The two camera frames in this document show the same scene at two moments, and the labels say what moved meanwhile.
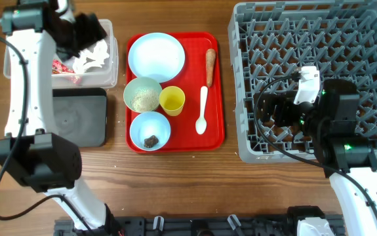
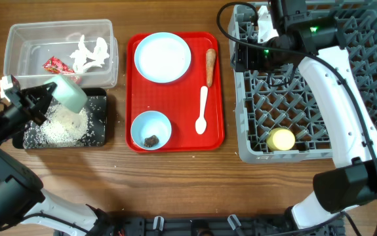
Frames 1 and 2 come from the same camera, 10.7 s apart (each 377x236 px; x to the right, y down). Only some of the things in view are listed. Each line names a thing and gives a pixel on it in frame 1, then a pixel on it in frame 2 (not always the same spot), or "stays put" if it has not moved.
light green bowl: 142,94 to 67,95
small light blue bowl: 148,124 stays put
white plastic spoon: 201,123 stays put
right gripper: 284,102 to 245,58
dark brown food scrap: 151,141 stays put
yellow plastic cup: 172,99 to 280,139
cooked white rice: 145,99 to 65,129
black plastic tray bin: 80,115 stays put
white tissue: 89,59 stays put
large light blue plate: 157,56 stays put
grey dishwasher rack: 355,40 stays put
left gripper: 93,33 to 29,96
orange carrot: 210,58 stays put
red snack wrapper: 58,67 stays put
